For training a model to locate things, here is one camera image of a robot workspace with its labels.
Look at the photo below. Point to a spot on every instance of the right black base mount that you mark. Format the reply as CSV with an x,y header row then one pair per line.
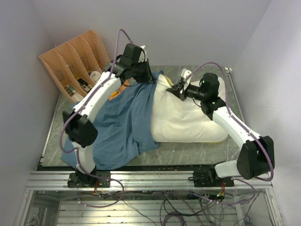
x,y
206,176

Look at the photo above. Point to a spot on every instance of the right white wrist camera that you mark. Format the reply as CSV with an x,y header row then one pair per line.
x,y
184,74

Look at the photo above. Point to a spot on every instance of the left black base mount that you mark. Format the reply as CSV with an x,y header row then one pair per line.
x,y
81,180

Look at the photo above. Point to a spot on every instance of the white pillow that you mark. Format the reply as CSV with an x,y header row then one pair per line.
x,y
173,120

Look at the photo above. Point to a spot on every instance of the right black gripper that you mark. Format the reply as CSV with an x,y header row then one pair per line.
x,y
178,91

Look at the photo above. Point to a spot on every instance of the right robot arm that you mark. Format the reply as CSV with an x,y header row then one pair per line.
x,y
256,155

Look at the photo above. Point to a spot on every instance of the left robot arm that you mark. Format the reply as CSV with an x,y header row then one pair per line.
x,y
78,121

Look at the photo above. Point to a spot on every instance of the white lotion bottle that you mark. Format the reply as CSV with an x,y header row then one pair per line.
x,y
95,76

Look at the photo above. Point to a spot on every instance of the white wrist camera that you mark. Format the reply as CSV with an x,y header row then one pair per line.
x,y
184,74
143,55

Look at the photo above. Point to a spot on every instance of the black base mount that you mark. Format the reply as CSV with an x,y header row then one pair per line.
x,y
81,180
206,176

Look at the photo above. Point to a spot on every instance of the aluminium frame rail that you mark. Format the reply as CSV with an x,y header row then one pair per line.
x,y
132,181

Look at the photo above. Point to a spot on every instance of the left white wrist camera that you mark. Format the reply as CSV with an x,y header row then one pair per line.
x,y
143,55

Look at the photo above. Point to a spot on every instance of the blue pillowcase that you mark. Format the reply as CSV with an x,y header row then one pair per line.
x,y
124,127

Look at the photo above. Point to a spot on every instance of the orange plastic file organizer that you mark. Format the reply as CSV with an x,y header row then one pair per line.
x,y
76,58

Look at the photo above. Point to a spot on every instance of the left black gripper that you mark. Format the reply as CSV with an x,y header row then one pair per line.
x,y
149,76

